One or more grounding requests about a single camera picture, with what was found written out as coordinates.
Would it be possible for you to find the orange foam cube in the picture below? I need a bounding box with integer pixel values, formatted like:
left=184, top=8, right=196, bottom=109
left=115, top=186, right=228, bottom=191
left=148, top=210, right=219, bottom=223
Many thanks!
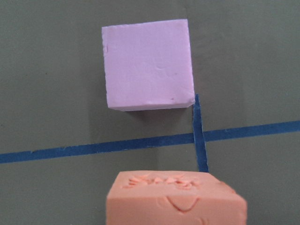
left=106, top=171, right=248, bottom=225

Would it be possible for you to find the light pink foam cube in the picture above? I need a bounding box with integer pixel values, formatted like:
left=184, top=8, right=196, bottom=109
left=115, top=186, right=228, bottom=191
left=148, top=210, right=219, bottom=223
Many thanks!
left=102, top=19, right=195, bottom=111

